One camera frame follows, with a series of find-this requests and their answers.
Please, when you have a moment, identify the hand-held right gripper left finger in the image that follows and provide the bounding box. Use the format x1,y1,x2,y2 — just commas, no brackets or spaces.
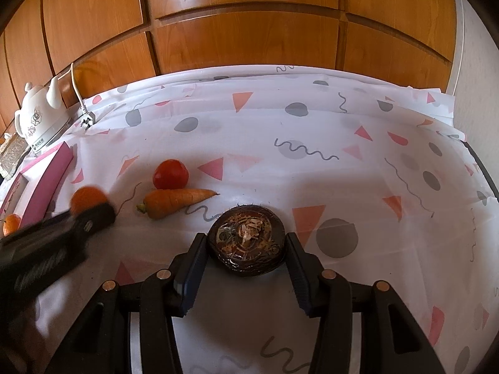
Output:
45,233,209,374

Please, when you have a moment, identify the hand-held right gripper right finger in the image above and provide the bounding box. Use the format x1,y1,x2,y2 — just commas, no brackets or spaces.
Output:
286,232,449,374

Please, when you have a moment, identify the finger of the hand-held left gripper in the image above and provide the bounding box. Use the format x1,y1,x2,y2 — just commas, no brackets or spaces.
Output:
58,202,117,242

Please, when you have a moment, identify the orange mandarin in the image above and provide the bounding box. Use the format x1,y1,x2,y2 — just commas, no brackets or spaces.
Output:
2,213,21,237
70,186,110,215

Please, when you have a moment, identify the pink shallow box tray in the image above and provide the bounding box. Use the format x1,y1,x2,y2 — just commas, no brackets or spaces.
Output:
0,142,75,238

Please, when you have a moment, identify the dark brown round fruit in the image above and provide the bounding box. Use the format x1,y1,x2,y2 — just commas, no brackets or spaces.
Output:
206,204,288,277

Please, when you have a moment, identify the orange carrot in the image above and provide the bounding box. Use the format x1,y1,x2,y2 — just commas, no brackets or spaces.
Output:
136,188,220,219

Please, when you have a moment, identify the small red tomato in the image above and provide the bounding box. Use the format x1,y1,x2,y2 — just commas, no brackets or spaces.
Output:
152,159,190,190

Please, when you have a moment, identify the ornate cream tissue box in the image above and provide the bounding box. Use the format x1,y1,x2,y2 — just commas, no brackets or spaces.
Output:
0,132,30,180

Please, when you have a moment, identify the white ceramic electric kettle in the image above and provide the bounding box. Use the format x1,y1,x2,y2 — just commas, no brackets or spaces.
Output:
14,77,73,154

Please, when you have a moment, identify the white patterned tablecloth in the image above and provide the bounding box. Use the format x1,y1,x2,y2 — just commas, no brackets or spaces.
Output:
0,64,499,374

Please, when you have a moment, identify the wooden panelled wardrobe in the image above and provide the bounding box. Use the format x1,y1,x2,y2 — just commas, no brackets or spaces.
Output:
0,0,458,133

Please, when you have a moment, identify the white power cord with plug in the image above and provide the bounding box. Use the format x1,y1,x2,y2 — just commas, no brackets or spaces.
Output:
70,62,96,130

